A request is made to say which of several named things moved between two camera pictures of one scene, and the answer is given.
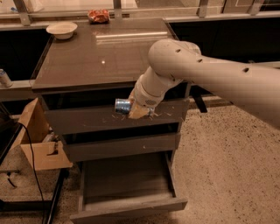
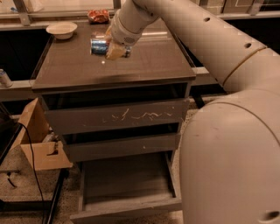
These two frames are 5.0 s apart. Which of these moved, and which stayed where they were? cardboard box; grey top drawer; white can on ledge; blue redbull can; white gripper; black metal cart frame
Moved: blue redbull can; white gripper
Stayed: white can on ledge; cardboard box; grey top drawer; black metal cart frame
